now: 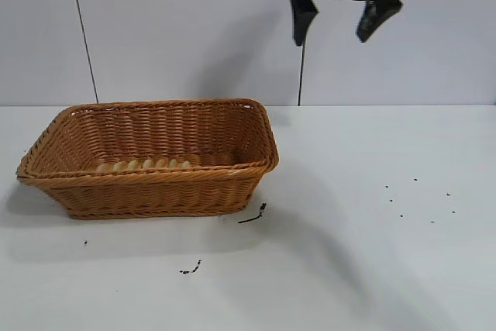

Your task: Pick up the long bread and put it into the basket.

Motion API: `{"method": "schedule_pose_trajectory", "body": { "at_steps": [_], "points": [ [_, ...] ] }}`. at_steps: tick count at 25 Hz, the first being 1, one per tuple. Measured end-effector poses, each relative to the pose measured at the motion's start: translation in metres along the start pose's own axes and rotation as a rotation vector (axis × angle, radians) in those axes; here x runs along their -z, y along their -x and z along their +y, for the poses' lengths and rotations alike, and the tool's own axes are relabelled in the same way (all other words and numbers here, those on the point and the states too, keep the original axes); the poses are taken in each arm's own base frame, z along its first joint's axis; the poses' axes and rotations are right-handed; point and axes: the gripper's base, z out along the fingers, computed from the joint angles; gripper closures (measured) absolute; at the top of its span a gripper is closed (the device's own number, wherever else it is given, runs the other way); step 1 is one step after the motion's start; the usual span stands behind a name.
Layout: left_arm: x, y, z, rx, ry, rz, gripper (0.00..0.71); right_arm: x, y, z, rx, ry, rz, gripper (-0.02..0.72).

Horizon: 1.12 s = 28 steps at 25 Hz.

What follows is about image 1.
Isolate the brown woven wicker basket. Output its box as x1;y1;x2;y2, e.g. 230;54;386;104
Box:
15;98;281;220

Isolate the black crumb trail mark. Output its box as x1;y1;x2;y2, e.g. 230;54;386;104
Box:
178;258;203;275

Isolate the long twisted yellow bread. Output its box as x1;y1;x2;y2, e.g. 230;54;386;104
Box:
94;153;203;173

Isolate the black wire scrap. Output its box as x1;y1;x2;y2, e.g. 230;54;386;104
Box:
237;202;268;225

